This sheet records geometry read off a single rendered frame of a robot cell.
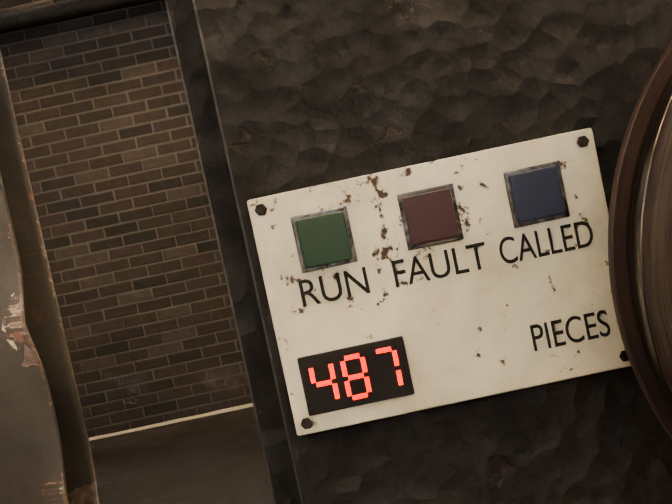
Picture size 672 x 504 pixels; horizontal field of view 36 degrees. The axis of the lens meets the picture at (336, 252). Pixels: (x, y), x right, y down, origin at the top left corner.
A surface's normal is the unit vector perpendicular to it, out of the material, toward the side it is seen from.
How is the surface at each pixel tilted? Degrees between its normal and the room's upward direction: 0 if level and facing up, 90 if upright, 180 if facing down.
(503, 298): 90
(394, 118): 90
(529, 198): 90
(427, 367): 90
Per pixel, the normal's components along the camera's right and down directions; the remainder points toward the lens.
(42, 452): -0.11, 0.04
